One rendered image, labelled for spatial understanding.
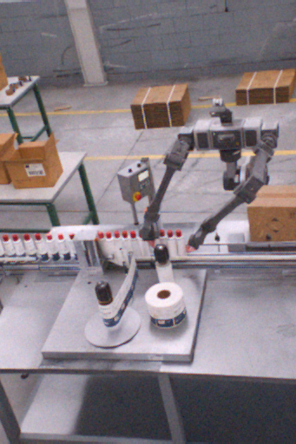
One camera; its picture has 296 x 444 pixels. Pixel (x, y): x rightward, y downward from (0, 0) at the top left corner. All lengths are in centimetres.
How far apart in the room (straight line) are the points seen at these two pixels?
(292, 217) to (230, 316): 73
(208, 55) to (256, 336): 609
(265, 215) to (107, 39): 589
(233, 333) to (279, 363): 30
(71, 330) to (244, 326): 93
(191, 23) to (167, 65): 66
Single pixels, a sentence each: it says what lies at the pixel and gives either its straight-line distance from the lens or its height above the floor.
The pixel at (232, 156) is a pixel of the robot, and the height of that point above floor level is 133.
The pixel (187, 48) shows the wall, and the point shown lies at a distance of 890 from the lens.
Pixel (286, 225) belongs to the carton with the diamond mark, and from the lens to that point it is 374.
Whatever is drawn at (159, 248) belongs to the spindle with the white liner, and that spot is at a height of 118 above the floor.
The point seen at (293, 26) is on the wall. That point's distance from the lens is 859.
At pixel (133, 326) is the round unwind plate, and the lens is 334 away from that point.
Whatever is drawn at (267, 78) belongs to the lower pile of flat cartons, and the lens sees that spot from 796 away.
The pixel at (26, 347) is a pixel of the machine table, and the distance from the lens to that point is 354.
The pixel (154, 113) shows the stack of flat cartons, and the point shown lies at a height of 19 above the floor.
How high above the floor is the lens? 310
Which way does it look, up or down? 32 degrees down
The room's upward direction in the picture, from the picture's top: 12 degrees counter-clockwise
